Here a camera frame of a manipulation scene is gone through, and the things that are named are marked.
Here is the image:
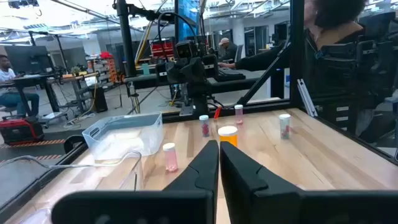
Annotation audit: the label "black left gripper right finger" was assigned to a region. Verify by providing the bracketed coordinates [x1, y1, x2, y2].
[220, 141, 302, 224]

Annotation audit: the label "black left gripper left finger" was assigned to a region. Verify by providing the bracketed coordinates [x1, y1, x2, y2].
[162, 139, 220, 200]

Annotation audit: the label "pink pill bottle white cap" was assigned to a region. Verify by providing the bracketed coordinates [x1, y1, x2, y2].
[162, 142, 179, 173]
[234, 104, 244, 125]

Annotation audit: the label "large orange pill bottle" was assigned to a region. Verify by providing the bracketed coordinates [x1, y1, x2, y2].
[217, 125, 239, 148]

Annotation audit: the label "green pill bottle white cap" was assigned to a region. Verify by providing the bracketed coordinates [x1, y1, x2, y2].
[278, 113, 292, 140]

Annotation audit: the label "clear plastic bin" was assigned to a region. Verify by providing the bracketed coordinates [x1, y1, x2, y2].
[0, 150, 144, 224]

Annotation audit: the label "frosted plastic bin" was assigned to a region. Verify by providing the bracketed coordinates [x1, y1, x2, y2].
[81, 112, 164, 161]

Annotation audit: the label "red tool chest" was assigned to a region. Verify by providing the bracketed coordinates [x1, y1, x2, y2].
[150, 39, 175, 60]

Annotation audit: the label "black keyboard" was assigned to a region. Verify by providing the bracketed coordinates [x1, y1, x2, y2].
[216, 68, 246, 83]

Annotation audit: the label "person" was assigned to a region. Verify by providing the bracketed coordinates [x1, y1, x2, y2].
[217, 0, 398, 144]
[0, 54, 40, 118]
[217, 37, 239, 63]

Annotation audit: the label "blue banner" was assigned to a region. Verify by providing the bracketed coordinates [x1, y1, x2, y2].
[177, 0, 200, 41]

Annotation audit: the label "grey desk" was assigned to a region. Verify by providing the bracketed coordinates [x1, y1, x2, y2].
[124, 68, 272, 95]

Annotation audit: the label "silver aluminium bars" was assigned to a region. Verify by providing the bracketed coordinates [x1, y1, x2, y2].
[297, 78, 318, 118]

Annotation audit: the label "black drawer cabinet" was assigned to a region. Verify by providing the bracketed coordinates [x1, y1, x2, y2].
[317, 98, 359, 132]

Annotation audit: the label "wooden top background desk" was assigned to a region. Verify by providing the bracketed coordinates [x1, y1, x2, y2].
[11, 72, 101, 113]

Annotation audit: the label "black computer monitor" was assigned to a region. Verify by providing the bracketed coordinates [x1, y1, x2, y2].
[4, 45, 51, 75]

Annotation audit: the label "red and black toolbox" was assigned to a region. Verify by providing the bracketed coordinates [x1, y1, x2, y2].
[0, 116, 45, 146]

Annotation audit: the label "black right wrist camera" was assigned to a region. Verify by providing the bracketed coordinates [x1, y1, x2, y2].
[174, 39, 199, 59]

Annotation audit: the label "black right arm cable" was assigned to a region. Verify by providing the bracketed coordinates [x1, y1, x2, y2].
[157, 11, 200, 62]

